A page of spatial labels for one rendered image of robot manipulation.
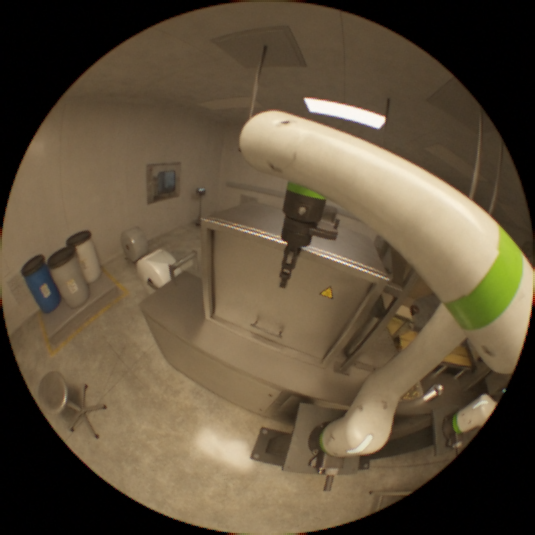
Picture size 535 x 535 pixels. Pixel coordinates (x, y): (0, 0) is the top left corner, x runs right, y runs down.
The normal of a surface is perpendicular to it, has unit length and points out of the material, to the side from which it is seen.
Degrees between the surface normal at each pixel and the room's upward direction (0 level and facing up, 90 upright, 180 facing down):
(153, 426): 0
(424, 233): 98
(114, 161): 90
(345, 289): 90
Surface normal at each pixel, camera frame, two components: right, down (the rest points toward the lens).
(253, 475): 0.16, -0.83
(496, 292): -0.73, 0.21
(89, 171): 0.92, 0.33
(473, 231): -0.54, -0.19
